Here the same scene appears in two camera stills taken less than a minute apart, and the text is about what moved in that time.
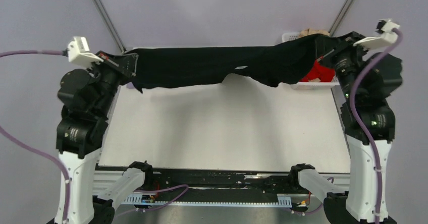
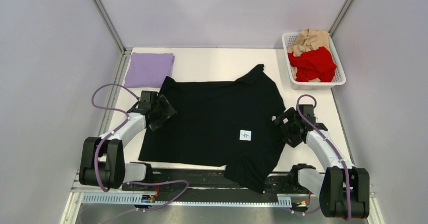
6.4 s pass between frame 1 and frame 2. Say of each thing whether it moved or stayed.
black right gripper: moved
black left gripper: moved
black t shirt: moved
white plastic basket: stayed
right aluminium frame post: stayed
